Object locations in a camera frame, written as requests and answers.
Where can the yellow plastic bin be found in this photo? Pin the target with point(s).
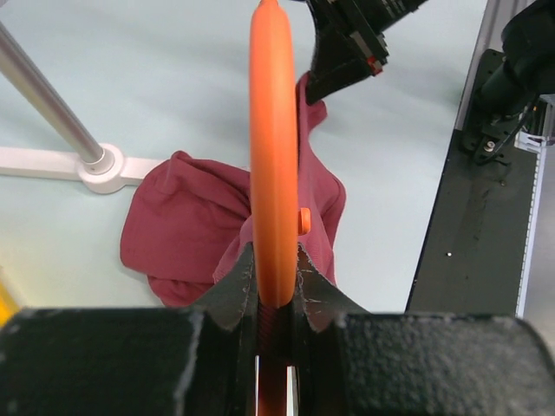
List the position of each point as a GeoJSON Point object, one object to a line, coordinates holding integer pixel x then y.
{"type": "Point", "coordinates": [8, 305]}

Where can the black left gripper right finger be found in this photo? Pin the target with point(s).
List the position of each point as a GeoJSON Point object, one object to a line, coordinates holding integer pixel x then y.
{"type": "Point", "coordinates": [352, 362]}

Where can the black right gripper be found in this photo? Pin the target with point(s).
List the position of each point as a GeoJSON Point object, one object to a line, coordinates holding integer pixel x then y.
{"type": "Point", "coordinates": [350, 46]}

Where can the maroon tank top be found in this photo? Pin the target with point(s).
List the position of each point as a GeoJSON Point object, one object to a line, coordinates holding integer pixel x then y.
{"type": "Point", "coordinates": [190, 219]}

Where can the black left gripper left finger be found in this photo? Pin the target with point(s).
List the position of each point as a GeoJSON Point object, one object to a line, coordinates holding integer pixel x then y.
{"type": "Point", "coordinates": [197, 360]}

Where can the silver white clothes rack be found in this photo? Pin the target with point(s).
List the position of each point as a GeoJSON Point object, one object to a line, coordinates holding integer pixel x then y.
{"type": "Point", "coordinates": [49, 88]}

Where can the orange plastic hanger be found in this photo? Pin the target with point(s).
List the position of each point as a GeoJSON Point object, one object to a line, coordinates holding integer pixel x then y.
{"type": "Point", "coordinates": [277, 220]}

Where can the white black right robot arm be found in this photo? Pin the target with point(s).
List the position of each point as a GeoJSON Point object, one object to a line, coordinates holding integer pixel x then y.
{"type": "Point", "coordinates": [528, 68]}

